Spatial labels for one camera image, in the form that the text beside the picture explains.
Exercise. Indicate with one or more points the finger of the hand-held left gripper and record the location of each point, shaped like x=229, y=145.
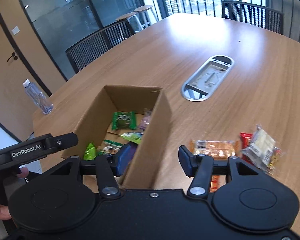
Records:
x=65, y=141

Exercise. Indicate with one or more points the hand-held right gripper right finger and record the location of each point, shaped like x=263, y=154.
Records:
x=186, y=160

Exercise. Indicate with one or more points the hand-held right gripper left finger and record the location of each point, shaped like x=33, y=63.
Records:
x=123, y=160

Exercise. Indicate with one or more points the purple snack packet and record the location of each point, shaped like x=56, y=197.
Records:
x=134, y=150

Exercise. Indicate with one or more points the clear nut mix packet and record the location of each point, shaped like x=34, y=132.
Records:
x=111, y=147

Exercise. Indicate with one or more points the light green snack packet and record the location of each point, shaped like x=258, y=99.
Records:
x=132, y=137

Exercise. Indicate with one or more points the bright green snack packet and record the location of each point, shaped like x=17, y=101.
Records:
x=90, y=152

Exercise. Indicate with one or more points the orange cracker packet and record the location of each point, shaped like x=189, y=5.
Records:
x=212, y=148

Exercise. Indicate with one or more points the orange red snack packet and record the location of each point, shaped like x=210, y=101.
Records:
x=218, y=183

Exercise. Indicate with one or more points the brown cardboard box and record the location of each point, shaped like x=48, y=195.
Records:
x=160, y=130

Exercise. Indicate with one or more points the dark green snack packet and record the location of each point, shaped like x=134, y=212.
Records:
x=123, y=120

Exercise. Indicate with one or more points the lilac candy packet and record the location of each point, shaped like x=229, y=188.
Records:
x=145, y=121

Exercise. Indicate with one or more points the white clear cake packet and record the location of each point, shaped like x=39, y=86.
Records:
x=258, y=145

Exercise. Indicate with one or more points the small colourful candy packet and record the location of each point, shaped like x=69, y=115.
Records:
x=273, y=160

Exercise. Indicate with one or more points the clear plastic water bottle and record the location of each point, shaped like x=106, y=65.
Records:
x=38, y=100

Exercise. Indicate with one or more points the wooden door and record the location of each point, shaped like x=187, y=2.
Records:
x=5, y=92

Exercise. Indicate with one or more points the black mesh chair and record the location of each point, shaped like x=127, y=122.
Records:
x=252, y=15
x=95, y=47

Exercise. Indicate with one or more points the white wall switch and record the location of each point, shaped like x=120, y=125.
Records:
x=15, y=30

